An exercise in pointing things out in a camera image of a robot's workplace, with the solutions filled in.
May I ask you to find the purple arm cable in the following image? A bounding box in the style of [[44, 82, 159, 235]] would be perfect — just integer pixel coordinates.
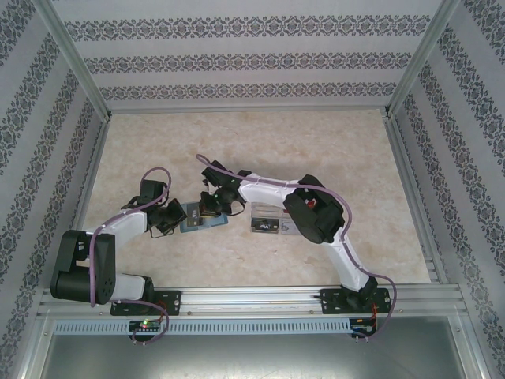
[[196, 153, 398, 341], [89, 167, 174, 347]]

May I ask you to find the teal card holder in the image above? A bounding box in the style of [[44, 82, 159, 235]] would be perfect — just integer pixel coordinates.
[[179, 201, 230, 234]]

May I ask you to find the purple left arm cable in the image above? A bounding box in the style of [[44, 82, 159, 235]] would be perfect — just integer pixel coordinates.
[[89, 167, 174, 347]]

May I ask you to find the clear plastic box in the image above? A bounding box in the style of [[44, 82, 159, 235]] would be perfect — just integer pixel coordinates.
[[250, 201, 303, 237]]

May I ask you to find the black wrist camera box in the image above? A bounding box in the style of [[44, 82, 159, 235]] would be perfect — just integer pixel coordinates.
[[140, 179, 166, 201], [201, 159, 234, 186]]

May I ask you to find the aluminium frame post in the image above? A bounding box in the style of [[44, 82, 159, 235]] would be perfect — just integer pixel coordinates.
[[384, 0, 462, 118], [36, 0, 114, 119]]

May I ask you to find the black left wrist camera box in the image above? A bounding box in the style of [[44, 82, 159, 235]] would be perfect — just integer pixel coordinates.
[[140, 179, 166, 201]]

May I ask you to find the grey metal base panel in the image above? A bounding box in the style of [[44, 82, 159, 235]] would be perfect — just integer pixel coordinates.
[[23, 315, 486, 379]]

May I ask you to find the black card with white print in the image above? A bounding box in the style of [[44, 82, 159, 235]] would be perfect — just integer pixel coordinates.
[[251, 218, 280, 235]]

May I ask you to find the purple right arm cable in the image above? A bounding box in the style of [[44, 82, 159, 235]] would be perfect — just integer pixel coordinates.
[[196, 153, 398, 341]]

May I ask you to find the dark grey card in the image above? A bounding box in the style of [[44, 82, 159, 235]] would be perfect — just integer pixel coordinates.
[[185, 201, 203, 229]]

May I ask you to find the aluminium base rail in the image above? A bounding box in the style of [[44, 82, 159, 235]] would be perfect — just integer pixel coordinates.
[[37, 284, 470, 317]]

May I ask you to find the slotted grey cable tray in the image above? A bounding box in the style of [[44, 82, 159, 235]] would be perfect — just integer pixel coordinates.
[[53, 318, 352, 333]]

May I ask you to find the aluminium frame rail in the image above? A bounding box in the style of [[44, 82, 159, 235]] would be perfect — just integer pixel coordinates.
[[384, 114, 470, 293], [37, 114, 114, 293]]

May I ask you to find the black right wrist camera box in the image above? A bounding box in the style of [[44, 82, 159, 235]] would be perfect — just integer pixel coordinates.
[[201, 159, 234, 186]]

